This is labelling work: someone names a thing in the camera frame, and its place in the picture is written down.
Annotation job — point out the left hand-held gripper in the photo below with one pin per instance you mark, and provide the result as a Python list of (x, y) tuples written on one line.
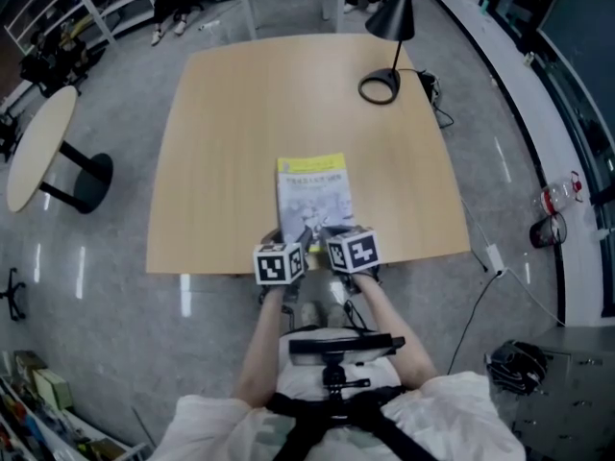
[(274, 268)]

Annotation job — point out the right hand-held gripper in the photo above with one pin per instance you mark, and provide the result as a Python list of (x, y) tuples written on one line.
[(355, 252)]

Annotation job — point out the yellow white book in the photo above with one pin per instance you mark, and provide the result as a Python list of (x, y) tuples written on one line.
[(312, 195)]

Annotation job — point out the person's right forearm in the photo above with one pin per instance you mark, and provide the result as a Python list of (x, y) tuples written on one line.
[(399, 339)]

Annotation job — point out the person's left forearm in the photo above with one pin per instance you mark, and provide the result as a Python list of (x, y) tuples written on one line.
[(262, 348)]

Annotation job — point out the person's left shoe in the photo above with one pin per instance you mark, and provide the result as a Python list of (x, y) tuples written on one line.
[(308, 314)]

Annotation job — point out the black chest-mounted phone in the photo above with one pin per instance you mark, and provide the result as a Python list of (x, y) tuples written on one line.
[(341, 348)]

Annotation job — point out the wooden table white legs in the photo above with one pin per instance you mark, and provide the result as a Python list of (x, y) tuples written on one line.
[(240, 137)]

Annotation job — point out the white power strip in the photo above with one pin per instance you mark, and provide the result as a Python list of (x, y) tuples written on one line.
[(495, 259)]

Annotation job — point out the person's white shirt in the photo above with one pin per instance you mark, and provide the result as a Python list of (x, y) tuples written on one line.
[(206, 430)]

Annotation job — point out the black desk lamp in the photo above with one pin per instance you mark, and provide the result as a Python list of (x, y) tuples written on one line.
[(394, 15)]

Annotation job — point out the clear plastic water jug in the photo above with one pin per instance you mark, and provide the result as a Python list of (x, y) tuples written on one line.
[(557, 195)]

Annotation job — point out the black white striped helmet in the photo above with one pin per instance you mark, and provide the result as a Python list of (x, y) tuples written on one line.
[(516, 368)]

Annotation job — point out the oval table black base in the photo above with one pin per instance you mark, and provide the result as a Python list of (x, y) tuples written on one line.
[(41, 147)]

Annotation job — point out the pale green cardboard box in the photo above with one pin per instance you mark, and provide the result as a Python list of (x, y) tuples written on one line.
[(52, 388)]

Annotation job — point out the white metal workbench rack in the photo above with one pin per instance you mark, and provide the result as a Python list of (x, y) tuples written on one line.
[(72, 418)]

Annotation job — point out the grey drawer cabinet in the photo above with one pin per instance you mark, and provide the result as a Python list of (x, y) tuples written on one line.
[(576, 401)]

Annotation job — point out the black office chair base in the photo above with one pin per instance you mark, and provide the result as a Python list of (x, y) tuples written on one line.
[(12, 296)]

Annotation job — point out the white metal shelf rack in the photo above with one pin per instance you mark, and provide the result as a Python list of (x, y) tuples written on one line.
[(97, 17)]

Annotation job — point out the black chest harness mount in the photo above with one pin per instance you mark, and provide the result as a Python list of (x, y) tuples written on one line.
[(336, 401)]

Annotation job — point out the large dark wall screen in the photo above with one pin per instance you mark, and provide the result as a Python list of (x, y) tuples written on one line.
[(586, 17)]

